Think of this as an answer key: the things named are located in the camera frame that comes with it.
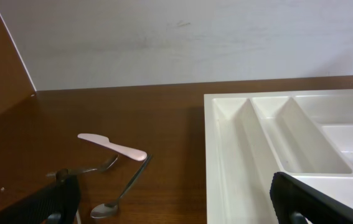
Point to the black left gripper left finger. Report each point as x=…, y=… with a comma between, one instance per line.
x=55, y=203

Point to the pink plastic knife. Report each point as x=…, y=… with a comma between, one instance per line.
x=132, y=153

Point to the small metal teaspoon upper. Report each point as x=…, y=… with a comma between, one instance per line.
x=101, y=168

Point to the white plastic cutlery tray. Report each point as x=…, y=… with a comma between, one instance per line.
x=250, y=136

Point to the dark-handled small metal teaspoon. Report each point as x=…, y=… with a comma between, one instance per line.
x=105, y=210

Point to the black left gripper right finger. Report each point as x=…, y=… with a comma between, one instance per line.
x=296, y=202

